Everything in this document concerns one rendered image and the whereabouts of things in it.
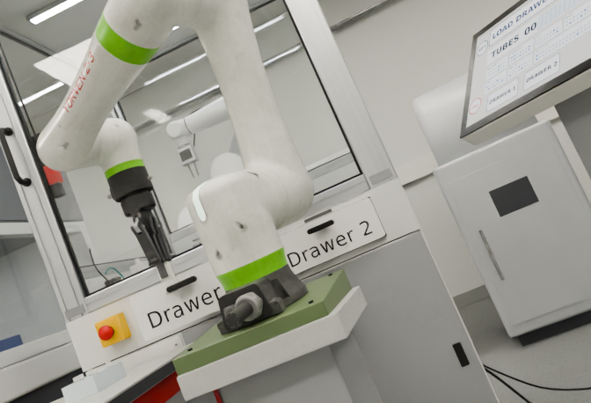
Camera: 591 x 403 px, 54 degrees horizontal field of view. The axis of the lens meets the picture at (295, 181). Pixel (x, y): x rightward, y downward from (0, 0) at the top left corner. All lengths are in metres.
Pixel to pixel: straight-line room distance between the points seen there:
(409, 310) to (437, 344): 0.11
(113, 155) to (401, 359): 0.88
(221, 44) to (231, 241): 0.40
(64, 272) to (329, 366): 1.04
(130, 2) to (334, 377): 0.70
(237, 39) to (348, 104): 0.51
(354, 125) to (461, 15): 3.43
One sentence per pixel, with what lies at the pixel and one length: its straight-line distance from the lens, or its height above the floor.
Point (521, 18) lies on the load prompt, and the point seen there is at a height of 1.15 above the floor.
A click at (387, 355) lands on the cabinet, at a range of 1.57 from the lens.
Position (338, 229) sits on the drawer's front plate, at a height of 0.88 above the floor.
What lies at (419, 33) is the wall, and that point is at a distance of 4.87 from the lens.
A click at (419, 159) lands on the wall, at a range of 4.64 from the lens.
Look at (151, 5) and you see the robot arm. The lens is 1.04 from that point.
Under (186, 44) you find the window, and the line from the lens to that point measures 1.72.
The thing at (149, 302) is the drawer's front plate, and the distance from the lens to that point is 1.41.
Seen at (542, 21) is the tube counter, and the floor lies 1.11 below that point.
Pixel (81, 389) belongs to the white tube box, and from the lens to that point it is 1.42.
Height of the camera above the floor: 0.86
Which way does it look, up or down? 7 degrees up
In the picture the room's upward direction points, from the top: 23 degrees counter-clockwise
